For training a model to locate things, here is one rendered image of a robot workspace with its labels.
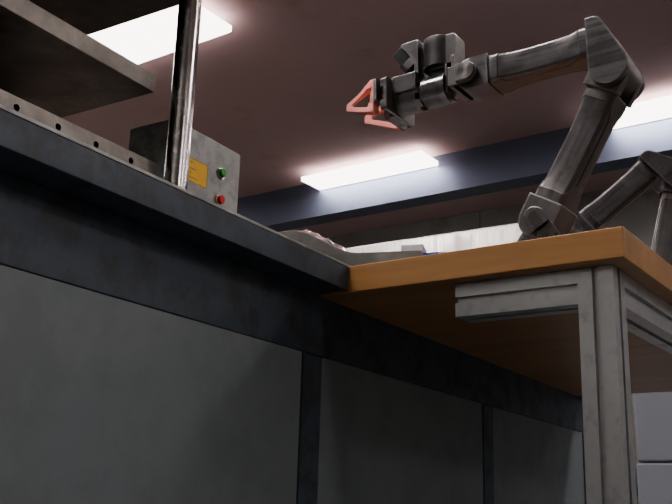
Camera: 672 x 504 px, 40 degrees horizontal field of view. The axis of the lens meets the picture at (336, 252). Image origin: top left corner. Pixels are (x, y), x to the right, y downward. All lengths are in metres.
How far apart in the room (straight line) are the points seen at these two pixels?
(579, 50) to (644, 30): 4.49
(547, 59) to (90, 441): 0.99
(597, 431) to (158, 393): 0.51
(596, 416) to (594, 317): 0.12
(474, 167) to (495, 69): 5.92
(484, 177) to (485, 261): 6.26
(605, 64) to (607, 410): 0.61
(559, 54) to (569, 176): 0.22
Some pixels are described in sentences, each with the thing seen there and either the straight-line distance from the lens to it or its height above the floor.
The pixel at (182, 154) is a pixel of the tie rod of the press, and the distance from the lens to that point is 2.36.
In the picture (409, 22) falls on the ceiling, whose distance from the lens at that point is 5.80.
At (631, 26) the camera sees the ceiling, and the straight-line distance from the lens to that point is 6.02.
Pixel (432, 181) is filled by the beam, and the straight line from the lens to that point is 7.70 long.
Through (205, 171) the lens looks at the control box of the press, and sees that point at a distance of 2.62.
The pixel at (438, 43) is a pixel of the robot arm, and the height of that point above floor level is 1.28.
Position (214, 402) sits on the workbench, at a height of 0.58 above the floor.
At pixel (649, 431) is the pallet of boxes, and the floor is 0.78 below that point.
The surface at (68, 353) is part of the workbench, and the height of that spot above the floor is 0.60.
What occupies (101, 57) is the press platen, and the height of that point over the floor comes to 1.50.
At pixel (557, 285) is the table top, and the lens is 1.20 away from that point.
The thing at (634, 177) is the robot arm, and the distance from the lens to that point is 2.13.
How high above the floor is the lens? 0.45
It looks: 16 degrees up
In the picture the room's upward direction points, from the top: 2 degrees clockwise
